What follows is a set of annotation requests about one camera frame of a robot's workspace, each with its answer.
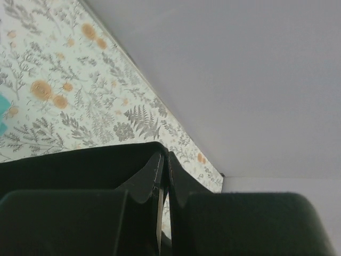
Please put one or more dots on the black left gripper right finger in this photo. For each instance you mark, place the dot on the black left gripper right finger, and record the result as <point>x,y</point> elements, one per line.
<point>207,223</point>

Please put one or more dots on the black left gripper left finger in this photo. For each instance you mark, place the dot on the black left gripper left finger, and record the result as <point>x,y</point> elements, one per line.
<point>96,201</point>

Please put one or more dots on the floral patterned table mat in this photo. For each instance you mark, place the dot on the floral patterned table mat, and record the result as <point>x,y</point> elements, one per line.
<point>72,87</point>

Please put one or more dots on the folded teal t shirt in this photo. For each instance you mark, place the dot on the folded teal t shirt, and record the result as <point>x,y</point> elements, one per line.
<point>4,107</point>

